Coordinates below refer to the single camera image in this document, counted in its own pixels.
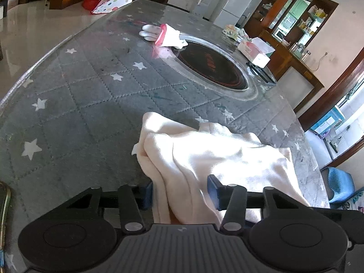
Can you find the white water dispenser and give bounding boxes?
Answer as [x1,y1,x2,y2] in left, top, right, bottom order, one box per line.
[191,0,217,16]

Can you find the pink and white tissue box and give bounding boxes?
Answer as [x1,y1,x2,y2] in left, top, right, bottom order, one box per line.
[237,37,276,68]

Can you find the white refrigerator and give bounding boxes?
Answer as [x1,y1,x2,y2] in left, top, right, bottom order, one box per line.
[213,0,257,29]

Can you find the white glove with pink cuff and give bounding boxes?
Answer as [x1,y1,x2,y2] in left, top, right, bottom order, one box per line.
[155,23,189,49]
[139,24,163,42]

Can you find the wooden sideboard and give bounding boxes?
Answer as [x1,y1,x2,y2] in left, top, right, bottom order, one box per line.
[260,30,325,114]

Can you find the patterned crumpled cloth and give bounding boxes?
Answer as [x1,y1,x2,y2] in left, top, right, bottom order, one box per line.
[222,24,252,41]

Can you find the cream garment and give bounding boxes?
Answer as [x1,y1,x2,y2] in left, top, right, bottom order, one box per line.
[131,111,312,225]

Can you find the wooden glass shelf cabinet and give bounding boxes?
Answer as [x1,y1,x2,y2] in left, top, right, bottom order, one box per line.
[245,0,339,52]

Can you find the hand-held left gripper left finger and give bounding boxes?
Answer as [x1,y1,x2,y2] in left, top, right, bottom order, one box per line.
[64,180,155,232]

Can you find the chair frame edge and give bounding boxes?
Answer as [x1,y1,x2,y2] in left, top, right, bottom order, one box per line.
[0,180,12,273]

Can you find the round black built-in cooktop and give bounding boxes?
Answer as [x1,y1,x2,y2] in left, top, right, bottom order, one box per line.
[168,33,259,101]

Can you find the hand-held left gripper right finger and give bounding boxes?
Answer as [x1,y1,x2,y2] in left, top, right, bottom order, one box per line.
[207,175,313,232]

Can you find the blue plastic stool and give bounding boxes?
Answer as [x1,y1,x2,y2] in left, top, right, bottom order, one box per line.
[324,166,356,202]

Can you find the light blue cabinet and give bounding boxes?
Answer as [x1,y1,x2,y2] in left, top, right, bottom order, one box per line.
[310,106,346,140]

